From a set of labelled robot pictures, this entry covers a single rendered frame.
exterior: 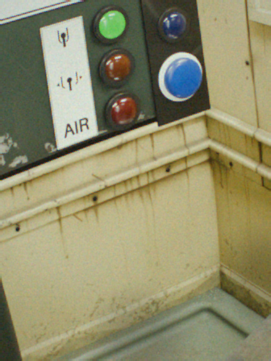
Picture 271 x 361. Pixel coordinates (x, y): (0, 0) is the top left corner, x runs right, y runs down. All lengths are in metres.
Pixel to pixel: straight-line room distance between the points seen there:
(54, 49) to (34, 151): 0.07
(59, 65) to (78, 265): 1.40
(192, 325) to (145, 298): 0.14
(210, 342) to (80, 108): 1.52
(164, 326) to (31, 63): 1.58
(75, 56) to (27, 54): 0.04
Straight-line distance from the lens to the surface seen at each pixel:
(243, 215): 2.00
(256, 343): 1.75
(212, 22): 1.84
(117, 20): 0.57
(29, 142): 0.57
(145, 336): 2.07
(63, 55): 0.56
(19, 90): 0.55
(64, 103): 0.57
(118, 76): 0.58
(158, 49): 0.60
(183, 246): 2.08
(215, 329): 2.10
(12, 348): 1.50
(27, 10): 0.54
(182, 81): 0.60
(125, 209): 1.94
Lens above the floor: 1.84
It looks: 26 degrees down
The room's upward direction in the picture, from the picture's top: 8 degrees counter-clockwise
